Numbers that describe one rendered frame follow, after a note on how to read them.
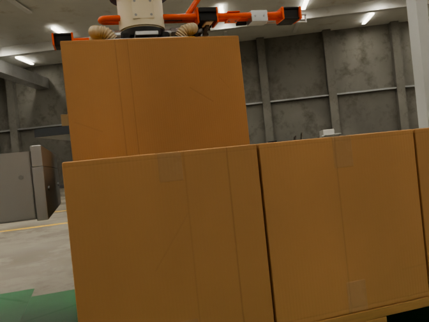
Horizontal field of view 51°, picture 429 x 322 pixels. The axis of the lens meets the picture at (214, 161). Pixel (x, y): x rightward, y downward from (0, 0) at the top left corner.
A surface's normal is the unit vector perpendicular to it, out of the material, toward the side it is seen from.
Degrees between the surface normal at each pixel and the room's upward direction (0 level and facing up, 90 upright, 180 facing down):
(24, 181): 90
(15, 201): 90
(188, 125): 90
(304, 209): 90
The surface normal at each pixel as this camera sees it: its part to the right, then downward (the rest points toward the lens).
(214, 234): 0.28, -0.03
